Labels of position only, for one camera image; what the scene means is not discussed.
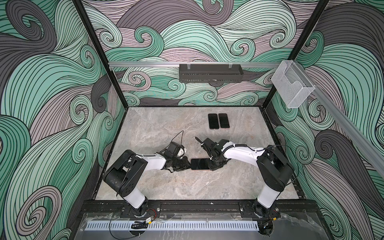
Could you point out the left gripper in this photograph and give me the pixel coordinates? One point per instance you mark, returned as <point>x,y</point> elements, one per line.
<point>184,166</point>

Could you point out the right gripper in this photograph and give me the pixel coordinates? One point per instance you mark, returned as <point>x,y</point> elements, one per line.
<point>213,168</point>

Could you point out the purple-edged black smartphone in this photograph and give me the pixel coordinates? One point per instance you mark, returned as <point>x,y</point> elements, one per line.
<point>224,121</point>

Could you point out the black phone case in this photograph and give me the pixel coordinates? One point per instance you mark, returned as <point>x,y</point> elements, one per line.
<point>213,121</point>

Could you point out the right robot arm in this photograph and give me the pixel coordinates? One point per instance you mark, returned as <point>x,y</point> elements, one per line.
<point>274,167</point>

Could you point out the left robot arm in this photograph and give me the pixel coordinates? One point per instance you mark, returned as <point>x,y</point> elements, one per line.
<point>125,173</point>

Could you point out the white slotted cable duct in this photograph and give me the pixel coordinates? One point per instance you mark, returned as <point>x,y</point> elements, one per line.
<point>175,226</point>

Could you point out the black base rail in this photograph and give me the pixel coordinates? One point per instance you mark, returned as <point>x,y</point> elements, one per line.
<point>189,206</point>

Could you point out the black wall tray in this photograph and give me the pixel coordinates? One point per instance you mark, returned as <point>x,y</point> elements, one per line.
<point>210,73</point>

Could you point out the aluminium wall rail back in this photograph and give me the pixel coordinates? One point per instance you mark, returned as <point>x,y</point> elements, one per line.
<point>166,64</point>

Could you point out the aluminium wall rail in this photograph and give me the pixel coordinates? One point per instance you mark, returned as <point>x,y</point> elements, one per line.
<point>166,64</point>
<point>331,97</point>

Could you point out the clear acrylic wall holder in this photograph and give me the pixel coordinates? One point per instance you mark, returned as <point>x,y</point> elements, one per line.
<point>292,83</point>

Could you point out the aluminium wall rail right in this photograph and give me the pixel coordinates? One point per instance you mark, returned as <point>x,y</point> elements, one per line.
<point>331,97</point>

